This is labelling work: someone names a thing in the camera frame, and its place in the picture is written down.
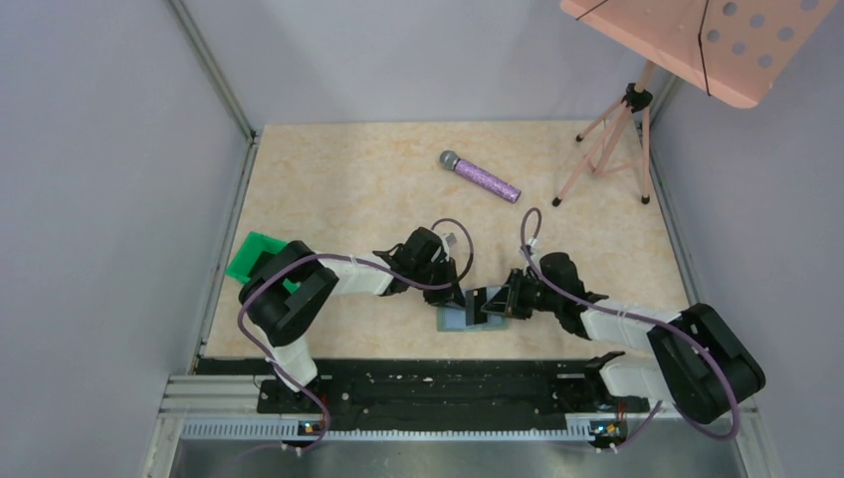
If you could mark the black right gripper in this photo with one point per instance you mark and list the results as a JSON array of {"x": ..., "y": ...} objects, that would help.
[{"x": 517, "y": 295}]

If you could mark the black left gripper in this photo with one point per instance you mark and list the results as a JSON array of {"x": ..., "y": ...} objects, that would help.
[{"x": 446, "y": 290}]

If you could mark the grey vip credit card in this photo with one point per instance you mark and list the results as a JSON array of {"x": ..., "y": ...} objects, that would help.
[{"x": 475, "y": 300}]

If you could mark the sage green card holder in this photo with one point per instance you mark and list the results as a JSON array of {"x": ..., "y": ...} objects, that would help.
[{"x": 453, "y": 320}]

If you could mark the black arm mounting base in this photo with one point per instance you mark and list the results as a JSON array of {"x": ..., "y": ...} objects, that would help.
[{"x": 448, "y": 395}]

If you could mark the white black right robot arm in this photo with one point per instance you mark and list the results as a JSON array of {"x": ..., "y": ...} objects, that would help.
[{"x": 690, "y": 358}]

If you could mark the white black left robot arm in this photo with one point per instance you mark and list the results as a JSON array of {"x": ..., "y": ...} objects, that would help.
[{"x": 286, "y": 290}]

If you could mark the purple glitter microphone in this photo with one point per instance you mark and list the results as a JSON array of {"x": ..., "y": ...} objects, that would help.
[{"x": 452, "y": 161}]

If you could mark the green plastic bin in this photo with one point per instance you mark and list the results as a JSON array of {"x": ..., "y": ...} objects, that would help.
[{"x": 253, "y": 253}]

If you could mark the pink music stand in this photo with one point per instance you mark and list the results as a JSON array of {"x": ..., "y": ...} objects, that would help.
[{"x": 734, "y": 50}]

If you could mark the aluminium front rail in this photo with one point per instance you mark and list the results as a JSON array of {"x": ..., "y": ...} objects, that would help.
[{"x": 209, "y": 426}]

